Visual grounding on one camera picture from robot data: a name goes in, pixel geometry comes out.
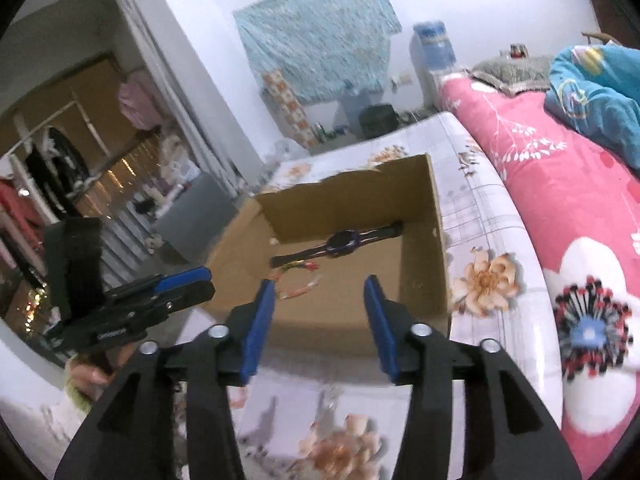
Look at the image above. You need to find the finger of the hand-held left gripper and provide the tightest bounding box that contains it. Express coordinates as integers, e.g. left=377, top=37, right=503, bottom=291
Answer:
left=102, top=266, right=212, bottom=303
left=100, top=282, right=217, bottom=321

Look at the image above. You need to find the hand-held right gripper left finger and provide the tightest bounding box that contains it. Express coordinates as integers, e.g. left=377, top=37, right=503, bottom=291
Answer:
left=52, top=280, right=277, bottom=480

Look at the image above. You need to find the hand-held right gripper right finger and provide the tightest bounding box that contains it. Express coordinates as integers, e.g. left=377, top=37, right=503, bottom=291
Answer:
left=363, top=275, right=583, bottom=480

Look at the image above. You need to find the brown cardboard box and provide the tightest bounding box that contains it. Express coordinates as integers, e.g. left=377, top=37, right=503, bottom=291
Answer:
left=205, top=154, right=453, bottom=358

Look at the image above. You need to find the pink bead bracelet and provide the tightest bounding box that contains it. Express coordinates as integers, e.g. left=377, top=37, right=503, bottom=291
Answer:
left=275, top=276, right=322, bottom=302

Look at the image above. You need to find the multicolour bead bracelet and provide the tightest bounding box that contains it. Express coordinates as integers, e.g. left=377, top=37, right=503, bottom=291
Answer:
left=274, top=259, right=321, bottom=275

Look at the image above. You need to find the black smartwatch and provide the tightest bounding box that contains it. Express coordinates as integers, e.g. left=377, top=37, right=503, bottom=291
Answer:
left=270, top=220, right=405, bottom=269

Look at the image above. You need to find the person's left hand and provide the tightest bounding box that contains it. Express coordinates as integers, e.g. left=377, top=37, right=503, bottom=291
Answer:
left=67, top=347, right=136, bottom=403

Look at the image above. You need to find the grey storage box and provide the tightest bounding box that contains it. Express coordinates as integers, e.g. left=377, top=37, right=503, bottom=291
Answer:
left=152, top=172, right=241, bottom=263

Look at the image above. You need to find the red hanging garment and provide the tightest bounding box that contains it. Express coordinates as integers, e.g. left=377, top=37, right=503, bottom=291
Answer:
left=0, top=180, right=46, bottom=271

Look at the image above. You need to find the black hanging garment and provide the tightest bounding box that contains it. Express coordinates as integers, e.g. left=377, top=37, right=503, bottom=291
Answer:
left=25, top=127, right=91, bottom=216

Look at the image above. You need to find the floral tablecloth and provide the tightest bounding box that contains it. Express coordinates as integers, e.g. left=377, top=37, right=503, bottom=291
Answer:
left=0, top=110, right=566, bottom=480

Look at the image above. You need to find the pink hanging garment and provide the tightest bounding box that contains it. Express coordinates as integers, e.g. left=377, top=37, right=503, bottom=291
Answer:
left=119, top=71, right=163, bottom=131

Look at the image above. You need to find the orange patterned panel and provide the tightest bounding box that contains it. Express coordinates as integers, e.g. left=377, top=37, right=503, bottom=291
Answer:
left=262, top=69, right=311, bottom=150

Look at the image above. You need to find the black bin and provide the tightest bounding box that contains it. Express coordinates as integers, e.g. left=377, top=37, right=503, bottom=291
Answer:
left=357, top=104, right=398, bottom=140

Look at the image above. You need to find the clear water jug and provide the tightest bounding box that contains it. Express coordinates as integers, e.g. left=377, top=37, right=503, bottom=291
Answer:
left=340, top=87, right=381, bottom=128

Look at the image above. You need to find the pink floral blanket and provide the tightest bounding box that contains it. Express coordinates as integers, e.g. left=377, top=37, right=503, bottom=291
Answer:
left=437, top=72, right=640, bottom=480

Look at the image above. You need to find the white water dispenser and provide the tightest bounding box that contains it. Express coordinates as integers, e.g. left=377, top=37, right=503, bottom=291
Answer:
left=410, top=35, right=443, bottom=111

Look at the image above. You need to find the teal patterned cloth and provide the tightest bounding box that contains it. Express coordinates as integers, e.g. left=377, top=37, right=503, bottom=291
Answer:
left=232, top=0, right=403, bottom=106

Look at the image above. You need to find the grey pillow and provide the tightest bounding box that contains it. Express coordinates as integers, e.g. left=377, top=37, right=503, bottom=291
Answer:
left=470, top=55, right=556, bottom=97

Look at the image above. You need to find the blue printed blanket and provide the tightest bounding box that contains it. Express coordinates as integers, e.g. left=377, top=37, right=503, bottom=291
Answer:
left=544, top=44, right=640, bottom=181

